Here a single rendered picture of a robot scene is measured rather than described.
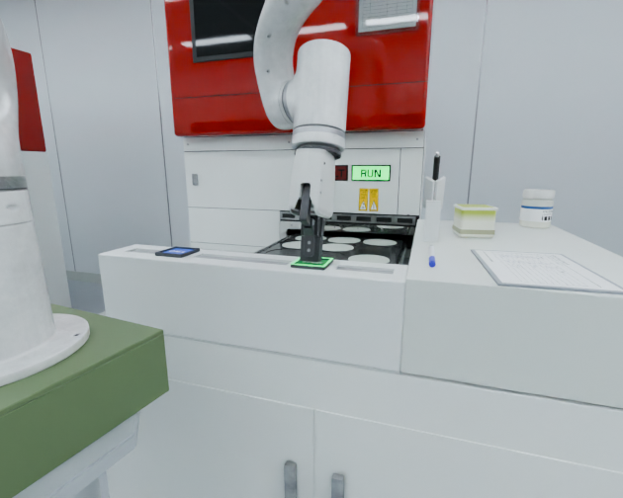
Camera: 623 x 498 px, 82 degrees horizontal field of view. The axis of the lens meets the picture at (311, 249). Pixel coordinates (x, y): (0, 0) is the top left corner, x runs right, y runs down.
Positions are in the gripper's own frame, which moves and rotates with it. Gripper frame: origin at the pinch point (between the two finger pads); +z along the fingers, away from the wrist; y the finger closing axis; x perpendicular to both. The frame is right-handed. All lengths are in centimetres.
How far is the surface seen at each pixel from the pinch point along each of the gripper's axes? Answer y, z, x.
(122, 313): 1.2, 14.6, -35.8
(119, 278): 2.7, 7.8, -35.5
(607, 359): 2.1, 10.9, 39.6
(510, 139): -195, -73, 66
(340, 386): -0.2, 21.3, 6.2
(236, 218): -58, -8, -46
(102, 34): -177, -162, -247
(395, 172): -54, -24, 8
